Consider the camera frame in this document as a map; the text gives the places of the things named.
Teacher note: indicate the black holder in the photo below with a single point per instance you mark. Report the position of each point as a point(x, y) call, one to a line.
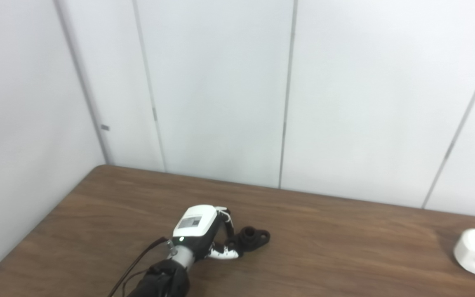
point(250, 239)

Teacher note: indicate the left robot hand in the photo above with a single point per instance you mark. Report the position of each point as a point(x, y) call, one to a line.
point(194, 227)

